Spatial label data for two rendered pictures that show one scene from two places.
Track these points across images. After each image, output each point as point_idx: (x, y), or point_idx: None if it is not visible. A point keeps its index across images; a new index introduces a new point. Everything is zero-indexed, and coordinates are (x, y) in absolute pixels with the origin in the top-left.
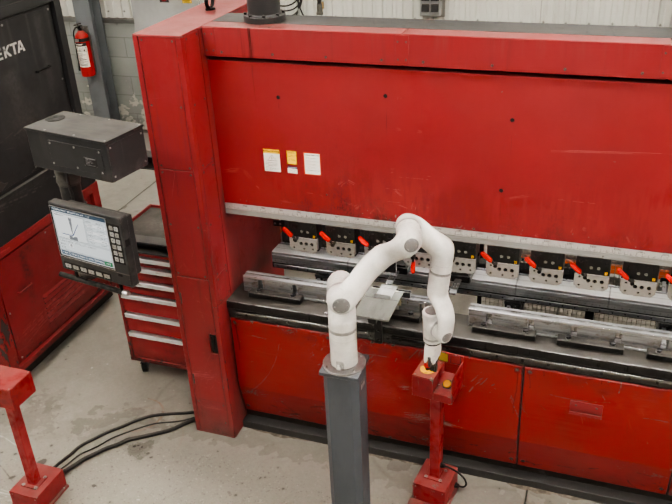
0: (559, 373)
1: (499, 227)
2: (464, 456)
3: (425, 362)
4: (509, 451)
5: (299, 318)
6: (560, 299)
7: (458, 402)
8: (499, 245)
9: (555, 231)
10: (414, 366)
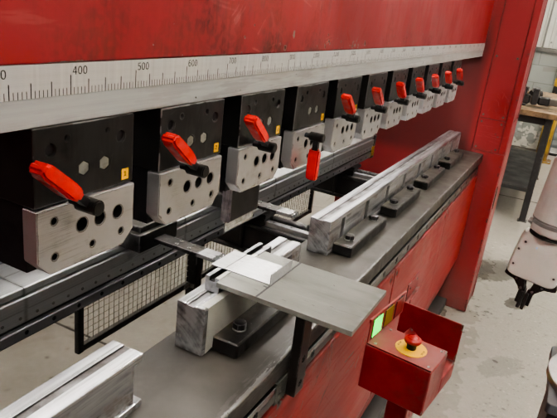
0: (410, 253)
1: (382, 33)
2: None
3: (555, 286)
4: None
5: None
6: (306, 178)
7: (343, 401)
8: (376, 71)
9: (410, 30)
10: (318, 391)
